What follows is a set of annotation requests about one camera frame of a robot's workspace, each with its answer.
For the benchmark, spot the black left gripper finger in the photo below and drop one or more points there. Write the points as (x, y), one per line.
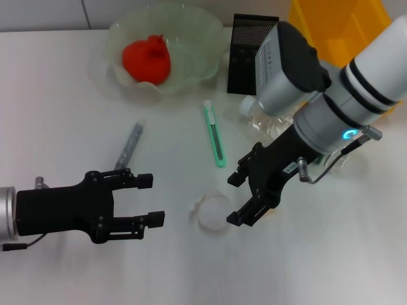
(145, 181)
(155, 219)

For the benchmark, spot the yellow plastic bin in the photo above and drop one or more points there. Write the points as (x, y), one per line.
(346, 28)

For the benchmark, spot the green utility knife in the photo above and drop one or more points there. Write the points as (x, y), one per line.
(215, 136)

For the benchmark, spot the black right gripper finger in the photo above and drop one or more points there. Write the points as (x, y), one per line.
(245, 216)
(237, 176)

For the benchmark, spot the white paper ball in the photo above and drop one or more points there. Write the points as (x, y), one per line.
(211, 211)

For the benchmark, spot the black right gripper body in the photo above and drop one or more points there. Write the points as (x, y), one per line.
(280, 159)

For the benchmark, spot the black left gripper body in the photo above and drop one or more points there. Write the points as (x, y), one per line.
(60, 209)

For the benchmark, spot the translucent green fruit bowl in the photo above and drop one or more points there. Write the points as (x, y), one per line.
(194, 47)

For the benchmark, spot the grey marker pen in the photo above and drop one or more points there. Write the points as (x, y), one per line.
(130, 143)

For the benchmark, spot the clear green-label water bottle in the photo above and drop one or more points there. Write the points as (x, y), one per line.
(248, 106)

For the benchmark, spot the black mesh pen holder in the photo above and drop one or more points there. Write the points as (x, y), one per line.
(245, 44)

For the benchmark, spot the red-orange fruit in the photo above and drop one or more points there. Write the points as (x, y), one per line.
(146, 62)

